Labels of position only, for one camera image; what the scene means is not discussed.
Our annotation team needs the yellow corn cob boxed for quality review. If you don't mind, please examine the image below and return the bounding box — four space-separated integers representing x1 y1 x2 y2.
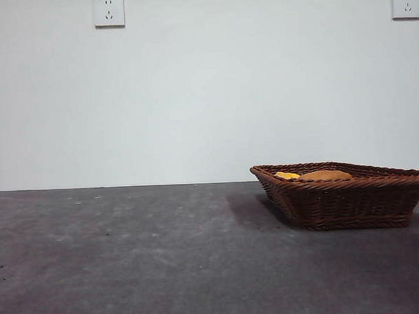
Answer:
274 170 301 180

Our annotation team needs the brown potato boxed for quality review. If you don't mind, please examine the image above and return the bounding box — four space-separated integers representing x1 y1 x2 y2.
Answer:
297 169 354 183

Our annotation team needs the brown wicker basket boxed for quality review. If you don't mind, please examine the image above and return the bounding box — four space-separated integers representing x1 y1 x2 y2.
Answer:
249 158 419 234

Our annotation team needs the white wall socket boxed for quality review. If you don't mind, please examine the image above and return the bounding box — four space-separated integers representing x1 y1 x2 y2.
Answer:
391 0 418 21
93 0 126 30

